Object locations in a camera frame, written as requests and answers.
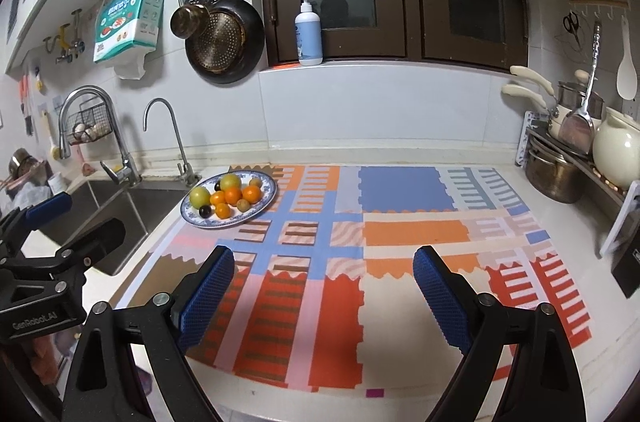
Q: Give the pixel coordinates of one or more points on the large chrome faucet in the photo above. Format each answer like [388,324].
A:
[120,152]

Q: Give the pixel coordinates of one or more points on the small steel pot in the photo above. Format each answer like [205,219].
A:
[20,162]

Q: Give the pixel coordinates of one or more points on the wall hook rail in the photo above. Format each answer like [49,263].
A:
[600,2]

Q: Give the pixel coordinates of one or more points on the pink cloth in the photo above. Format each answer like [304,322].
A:
[47,359]

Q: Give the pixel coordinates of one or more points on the black box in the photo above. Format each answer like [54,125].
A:
[627,269]

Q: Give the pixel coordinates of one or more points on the colourful patterned mat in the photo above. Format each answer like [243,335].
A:
[395,192]

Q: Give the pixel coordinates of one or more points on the black frying pan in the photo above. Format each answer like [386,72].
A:
[252,37]

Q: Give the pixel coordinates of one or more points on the white rice paddle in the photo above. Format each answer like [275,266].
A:
[626,75]

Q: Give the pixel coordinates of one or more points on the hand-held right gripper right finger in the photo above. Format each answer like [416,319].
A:
[442,297]

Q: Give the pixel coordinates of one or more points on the brass colander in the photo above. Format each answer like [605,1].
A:
[217,42]

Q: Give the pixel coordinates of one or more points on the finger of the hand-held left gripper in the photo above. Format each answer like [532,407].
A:
[95,238]
[47,208]

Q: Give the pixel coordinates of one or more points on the large steel pot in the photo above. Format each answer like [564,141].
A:
[555,172]

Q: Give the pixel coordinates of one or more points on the orange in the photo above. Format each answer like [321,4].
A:
[223,211]
[218,198]
[251,193]
[232,195]

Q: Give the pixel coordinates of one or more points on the small tan fruit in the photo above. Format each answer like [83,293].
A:
[243,205]

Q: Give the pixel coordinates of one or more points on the steel pot with lid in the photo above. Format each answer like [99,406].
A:
[570,95]

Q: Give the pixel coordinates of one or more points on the small yellow fruit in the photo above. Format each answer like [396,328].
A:
[256,182]

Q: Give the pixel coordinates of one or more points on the thin gooseneck faucet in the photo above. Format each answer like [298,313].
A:
[180,152]

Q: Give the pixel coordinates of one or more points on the cream saucepan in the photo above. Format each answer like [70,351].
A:
[556,122]

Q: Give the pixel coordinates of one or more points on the paper towel pack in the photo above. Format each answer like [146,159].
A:
[130,22]

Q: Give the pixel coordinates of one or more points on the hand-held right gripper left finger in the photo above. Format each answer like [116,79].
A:
[205,297]

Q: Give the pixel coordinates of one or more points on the blue and white plate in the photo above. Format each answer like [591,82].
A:
[265,197]

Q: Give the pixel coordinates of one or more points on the steel spatula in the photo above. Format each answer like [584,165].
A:
[575,130]

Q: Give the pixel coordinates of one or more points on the yellow round fruit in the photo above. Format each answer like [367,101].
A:
[231,180]

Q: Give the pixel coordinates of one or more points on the metal pipe valve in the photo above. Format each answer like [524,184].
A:
[75,40]

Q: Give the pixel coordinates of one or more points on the cream ceramic teapot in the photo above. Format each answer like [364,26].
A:
[615,147]

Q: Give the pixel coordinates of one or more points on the white pump bottle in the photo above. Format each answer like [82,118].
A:
[308,37]

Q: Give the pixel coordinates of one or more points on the green round fruit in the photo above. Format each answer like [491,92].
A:
[200,196]

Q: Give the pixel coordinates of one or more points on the steel sink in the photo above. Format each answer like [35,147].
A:
[150,212]

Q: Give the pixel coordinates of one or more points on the black scissors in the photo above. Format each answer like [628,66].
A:
[571,25]

